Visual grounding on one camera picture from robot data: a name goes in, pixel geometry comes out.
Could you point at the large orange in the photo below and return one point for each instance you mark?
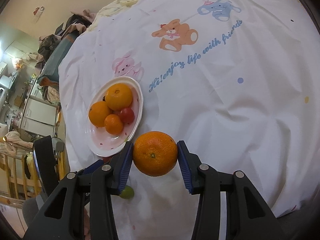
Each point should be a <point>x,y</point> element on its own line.
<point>98,113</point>
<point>119,96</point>

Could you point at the wooden drying rack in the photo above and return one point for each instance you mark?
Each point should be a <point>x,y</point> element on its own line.
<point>19,178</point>

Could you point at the small mandarin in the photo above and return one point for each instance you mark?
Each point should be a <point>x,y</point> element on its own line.
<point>155,153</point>
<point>113,124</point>

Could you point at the pink strawberry-pattern plate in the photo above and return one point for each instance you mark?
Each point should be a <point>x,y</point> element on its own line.
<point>102,143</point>

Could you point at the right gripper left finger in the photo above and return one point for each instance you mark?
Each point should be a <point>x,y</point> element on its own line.
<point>62,215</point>

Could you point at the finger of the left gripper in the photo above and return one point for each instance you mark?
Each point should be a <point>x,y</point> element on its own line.
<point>91,168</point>

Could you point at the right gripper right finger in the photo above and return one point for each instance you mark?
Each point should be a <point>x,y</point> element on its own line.
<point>248,215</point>

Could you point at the white kitchen cabinet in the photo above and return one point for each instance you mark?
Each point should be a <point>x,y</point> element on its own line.
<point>38,118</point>

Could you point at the green grape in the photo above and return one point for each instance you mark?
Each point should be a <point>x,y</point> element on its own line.
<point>127,192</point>

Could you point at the pile of clothes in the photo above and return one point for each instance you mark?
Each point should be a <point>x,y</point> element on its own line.
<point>53,49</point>

